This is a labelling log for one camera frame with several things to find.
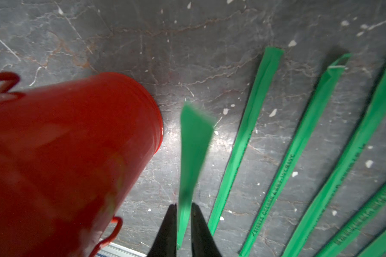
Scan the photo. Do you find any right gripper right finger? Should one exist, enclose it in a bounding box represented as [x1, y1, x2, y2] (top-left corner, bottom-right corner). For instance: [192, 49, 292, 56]
[191, 203, 222, 257]

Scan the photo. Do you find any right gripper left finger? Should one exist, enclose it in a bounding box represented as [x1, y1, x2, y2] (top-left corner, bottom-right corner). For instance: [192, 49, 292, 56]
[147, 204, 178, 257]

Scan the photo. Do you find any green straw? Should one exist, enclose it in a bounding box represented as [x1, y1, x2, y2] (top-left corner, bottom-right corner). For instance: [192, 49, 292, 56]
[176, 104, 214, 250]
[358, 230, 386, 257]
[316, 183, 386, 257]
[282, 69, 386, 257]
[208, 47, 284, 235]
[239, 53, 352, 257]

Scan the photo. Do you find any red cylindrical container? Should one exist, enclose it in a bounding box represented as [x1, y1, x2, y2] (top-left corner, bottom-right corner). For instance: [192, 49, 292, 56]
[0, 72, 164, 257]

